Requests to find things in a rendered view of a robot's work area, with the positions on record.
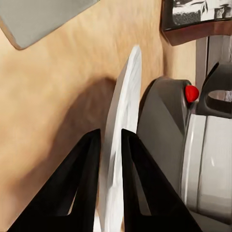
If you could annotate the countertop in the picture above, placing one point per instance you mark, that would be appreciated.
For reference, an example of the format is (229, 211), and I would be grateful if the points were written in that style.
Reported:
(61, 87)

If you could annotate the drop in sink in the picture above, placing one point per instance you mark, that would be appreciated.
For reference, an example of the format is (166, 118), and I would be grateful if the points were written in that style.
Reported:
(24, 22)

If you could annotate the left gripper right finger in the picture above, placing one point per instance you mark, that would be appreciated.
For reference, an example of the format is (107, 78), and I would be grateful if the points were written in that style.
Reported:
(168, 212)

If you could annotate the bottle of coffee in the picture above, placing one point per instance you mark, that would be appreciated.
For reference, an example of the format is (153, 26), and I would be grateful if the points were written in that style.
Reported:
(187, 20)

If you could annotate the coffee maker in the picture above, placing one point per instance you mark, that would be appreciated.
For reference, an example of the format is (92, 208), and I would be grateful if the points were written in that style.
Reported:
(191, 141)

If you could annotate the saucer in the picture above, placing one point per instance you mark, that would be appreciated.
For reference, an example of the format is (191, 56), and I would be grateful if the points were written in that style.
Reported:
(123, 114)

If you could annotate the fixed window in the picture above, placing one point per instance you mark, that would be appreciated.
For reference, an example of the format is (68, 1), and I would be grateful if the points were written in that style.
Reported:
(209, 51)

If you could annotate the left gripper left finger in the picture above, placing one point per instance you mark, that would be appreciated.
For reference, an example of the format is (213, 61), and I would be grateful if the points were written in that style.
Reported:
(66, 202)

